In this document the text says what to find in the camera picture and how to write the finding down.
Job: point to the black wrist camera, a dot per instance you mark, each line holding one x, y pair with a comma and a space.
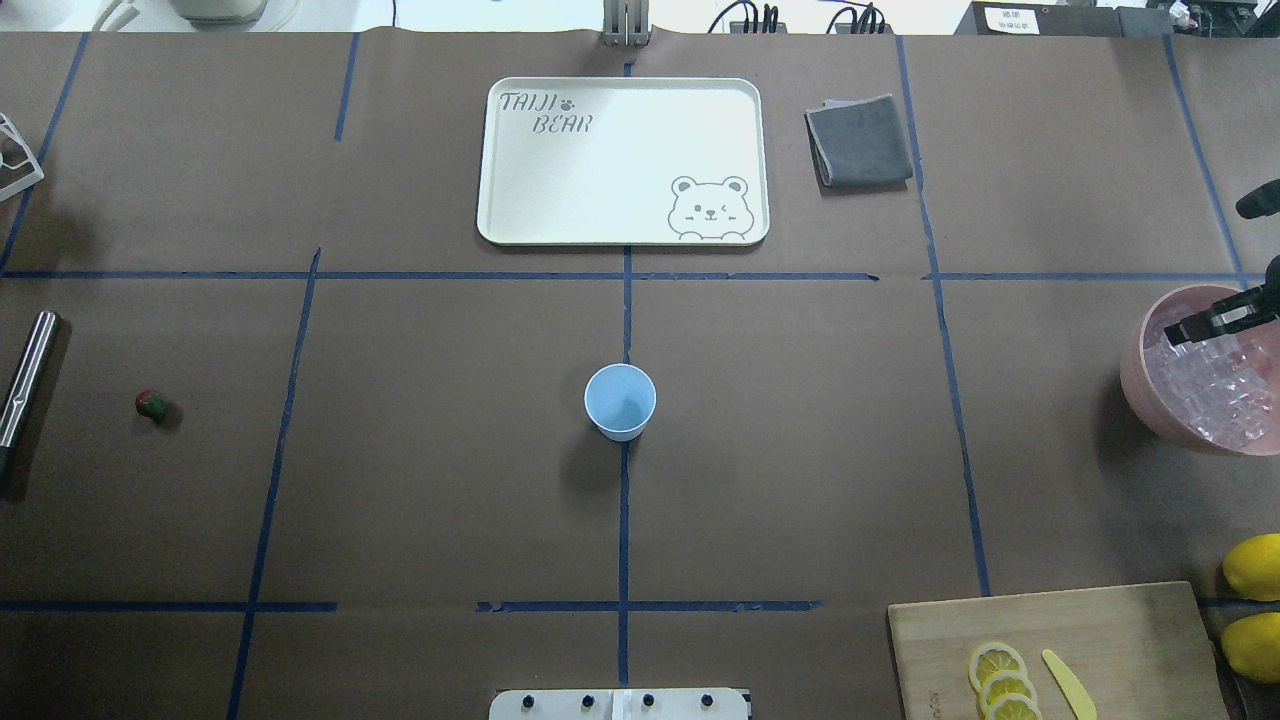
1260, 203

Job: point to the bamboo cutting board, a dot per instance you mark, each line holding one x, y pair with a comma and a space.
1141, 651

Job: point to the pink bowl of ice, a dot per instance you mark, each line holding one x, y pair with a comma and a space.
1217, 396

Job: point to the white wire cup rack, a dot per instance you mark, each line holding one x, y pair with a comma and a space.
20, 168

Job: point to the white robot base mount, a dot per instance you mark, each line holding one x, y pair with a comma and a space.
623, 703

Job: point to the folded grey cloth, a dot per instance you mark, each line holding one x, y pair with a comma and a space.
859, 143

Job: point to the light blue paper cup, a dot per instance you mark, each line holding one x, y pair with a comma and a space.
620, 400

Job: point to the whole yellow lemon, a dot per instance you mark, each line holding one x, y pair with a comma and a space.
1251, 647
1251, 568

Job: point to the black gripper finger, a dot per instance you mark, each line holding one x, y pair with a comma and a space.
1232, 315

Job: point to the yellow plastic knife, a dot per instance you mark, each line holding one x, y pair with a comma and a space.
1078, 698

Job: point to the red strawberry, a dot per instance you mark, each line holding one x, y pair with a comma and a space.
152, 405

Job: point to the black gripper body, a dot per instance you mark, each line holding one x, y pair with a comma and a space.
1222, 318

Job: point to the white bear serving tray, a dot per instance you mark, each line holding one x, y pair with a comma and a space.
623, 161

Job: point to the lemon slice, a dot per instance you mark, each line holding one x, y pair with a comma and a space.
991, 658
1013, 706
1004, 683

